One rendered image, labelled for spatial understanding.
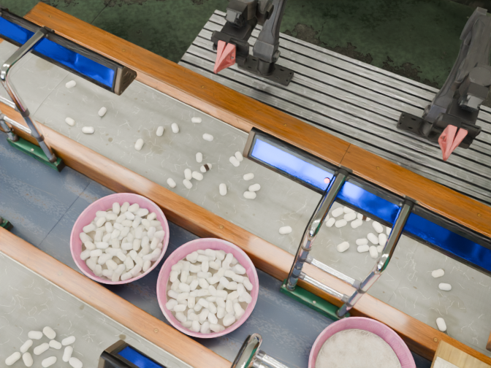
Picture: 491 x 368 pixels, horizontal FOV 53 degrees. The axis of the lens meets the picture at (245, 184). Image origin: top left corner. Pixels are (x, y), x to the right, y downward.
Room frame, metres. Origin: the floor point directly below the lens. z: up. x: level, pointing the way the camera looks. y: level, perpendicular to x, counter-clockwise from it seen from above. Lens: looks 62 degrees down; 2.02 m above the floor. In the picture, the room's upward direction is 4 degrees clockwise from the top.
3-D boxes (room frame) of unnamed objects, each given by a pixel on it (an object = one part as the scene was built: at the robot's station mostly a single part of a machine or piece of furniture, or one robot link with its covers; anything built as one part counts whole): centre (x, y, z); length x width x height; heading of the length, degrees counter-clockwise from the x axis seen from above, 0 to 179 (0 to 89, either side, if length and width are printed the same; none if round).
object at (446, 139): (0.66, -0.49, 1.07); 0.09 x 0.07 x 0.07; 159
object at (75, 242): (0.49, 0.33, 0.72); 0.27 x 0.27 x 0.10
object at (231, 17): (0.95, 0.06, 1.12); 0.07 x 0.06 x 0.11; 69
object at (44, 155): (0.85, 0.63, 0.90); 0.20 x 0.19 x 0.45; 65
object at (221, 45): (0.88, 0.07, 1.07); 0.09 x 0.07 x 0.07; 159
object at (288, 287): (0.44, -0.25, 0.90); 0.20 x 0.19 x 0.45; 65
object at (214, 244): (0.37, 0.08, 0.72); 0.27 x 0.27 x 0.10
